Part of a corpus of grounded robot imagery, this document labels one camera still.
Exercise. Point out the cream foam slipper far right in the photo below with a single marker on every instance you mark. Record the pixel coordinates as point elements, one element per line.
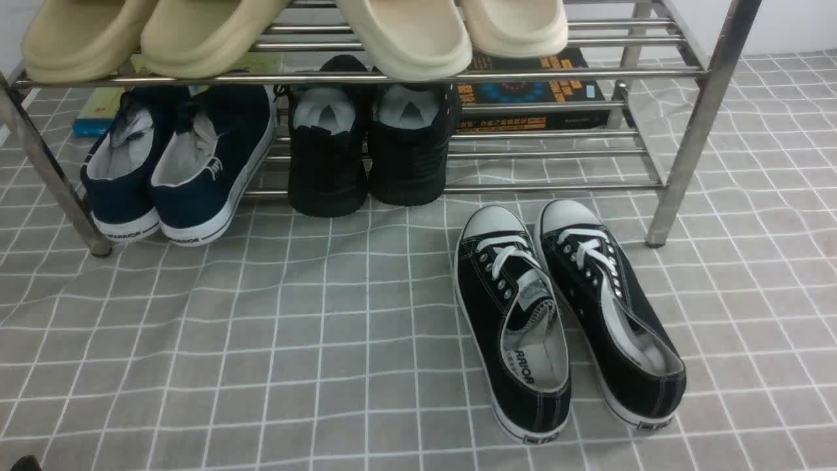
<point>517,29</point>

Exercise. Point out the stainless steel shoe rack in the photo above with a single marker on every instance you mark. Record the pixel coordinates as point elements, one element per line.
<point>652,23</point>

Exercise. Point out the black lace-up canvas shoe left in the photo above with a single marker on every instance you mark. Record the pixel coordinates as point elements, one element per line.
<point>512,311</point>

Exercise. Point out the black knit sneaker left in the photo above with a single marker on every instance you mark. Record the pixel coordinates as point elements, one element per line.
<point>327,126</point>

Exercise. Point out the cream foam slipper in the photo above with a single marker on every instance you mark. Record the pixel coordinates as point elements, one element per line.
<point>411,41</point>
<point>517,29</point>

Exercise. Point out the grey checkered floor cloth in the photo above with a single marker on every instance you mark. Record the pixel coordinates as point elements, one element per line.
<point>297,343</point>

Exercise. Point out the black lace-up canvas shoe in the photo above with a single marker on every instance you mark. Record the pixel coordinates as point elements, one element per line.
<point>641,374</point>
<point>512,311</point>

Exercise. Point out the beige foam slipper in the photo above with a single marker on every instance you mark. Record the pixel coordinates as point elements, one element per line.
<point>78,41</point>
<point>198,39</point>

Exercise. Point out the black lace-up canvas shoe right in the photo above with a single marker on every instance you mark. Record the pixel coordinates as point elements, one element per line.
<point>641,374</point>

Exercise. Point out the green blue book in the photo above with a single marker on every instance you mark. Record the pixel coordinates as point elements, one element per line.
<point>97,114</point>

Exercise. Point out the black book orange text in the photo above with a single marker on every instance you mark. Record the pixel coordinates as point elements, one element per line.
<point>529,91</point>

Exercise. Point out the beige foam slipper far left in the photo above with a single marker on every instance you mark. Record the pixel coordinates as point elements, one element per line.
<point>78,41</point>

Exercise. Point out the black knit sneaker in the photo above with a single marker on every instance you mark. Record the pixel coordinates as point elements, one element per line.
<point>327,126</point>
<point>408,141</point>

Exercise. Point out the navy canvas shoe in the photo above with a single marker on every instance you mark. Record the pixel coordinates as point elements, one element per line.
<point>220,139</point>
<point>117,170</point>

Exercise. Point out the black knit sneaker right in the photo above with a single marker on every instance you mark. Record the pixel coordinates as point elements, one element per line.
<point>408,141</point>

